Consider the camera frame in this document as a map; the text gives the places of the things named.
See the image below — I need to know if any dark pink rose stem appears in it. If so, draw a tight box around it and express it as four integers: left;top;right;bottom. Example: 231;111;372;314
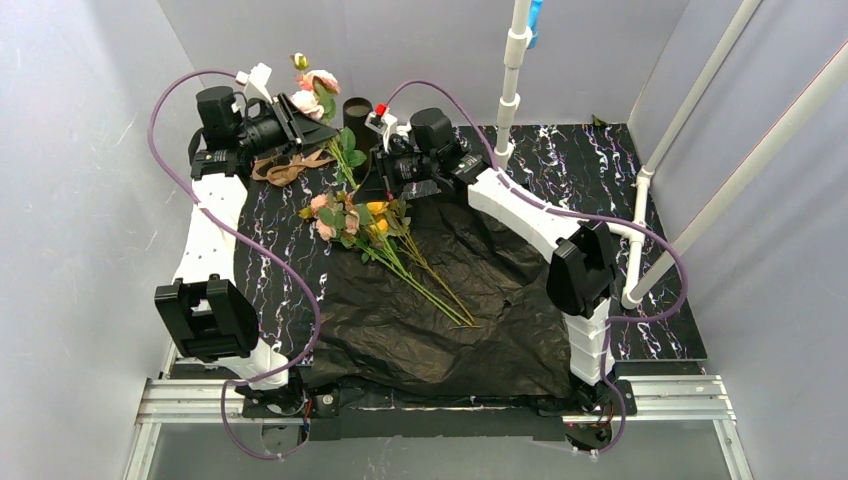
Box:
290;52;366;189

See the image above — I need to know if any tan satin ribbon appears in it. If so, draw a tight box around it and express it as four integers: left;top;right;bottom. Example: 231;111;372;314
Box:
251;148;334;187

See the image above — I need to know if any yellow rose stem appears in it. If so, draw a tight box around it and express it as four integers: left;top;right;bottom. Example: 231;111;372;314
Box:
364;199;477;328

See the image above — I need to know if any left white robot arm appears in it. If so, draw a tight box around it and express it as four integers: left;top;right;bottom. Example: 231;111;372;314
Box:
154;86;330;391

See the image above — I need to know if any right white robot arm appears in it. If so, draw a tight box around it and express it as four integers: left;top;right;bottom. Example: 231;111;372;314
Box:
360;104;616;387

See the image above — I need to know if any black cone vase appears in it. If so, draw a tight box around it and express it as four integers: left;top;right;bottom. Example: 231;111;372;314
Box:
342;97;378;160

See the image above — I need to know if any pale pink rose stem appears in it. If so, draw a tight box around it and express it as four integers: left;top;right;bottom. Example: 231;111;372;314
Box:
299;191;458;327

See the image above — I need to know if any blue clip on pipe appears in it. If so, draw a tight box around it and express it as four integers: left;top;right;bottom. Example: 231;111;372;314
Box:
527;0;544;49

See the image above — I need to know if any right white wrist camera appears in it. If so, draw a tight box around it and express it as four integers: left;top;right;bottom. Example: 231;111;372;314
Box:
365;103;398;150

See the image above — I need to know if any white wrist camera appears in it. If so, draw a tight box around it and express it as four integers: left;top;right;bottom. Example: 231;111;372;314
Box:
365;103;398;150
235;63;273;103

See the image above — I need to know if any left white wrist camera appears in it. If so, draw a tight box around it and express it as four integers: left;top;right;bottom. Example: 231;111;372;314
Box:
235;63;273;103

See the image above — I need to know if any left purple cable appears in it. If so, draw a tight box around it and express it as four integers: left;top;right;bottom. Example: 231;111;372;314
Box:
146;70;323;462

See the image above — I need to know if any purple cable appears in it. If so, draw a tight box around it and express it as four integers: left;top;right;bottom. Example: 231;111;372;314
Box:
384;80;690;458
146;70;323;462

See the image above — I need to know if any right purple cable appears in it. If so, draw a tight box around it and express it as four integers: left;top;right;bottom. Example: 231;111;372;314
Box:
384;80;690;458

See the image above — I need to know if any white pvc pipe frame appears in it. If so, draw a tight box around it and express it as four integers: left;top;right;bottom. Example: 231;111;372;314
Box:
493;0;848;311

